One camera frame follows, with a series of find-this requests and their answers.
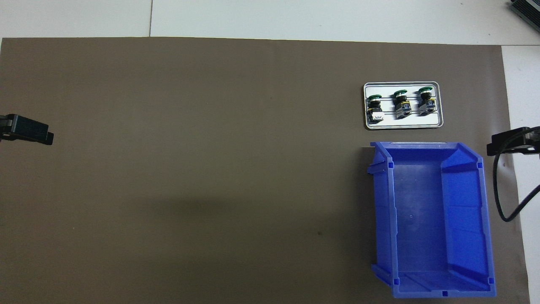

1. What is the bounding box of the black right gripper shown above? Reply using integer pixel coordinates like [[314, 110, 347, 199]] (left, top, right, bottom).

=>
[[486, 126, 540, 157]]

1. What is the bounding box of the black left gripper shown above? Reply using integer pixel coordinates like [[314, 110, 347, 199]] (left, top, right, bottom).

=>
[[0, 114, 54, 145]]

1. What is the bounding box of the green push button switch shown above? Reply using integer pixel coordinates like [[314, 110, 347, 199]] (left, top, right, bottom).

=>
[[418, 86, 436, 117], [366, 95, 384, 124], [392, 89, 411, 120]]

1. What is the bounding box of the silver metal tray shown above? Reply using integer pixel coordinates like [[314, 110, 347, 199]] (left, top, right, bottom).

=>
[[363, 81, 444, 130]]

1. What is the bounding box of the blue plastic storage bin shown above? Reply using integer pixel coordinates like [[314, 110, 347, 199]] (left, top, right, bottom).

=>
[[366, 141, 497, 299]]

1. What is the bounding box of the grey ribbed device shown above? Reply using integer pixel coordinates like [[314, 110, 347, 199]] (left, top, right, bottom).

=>
[[508, 0, 540, 35]]

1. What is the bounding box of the brown paper table mat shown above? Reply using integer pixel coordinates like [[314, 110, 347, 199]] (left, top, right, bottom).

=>
[[0, 37, 531, 304]]

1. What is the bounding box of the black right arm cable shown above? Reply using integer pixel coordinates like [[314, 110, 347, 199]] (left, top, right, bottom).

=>
[[493, 127, 540, 223]]

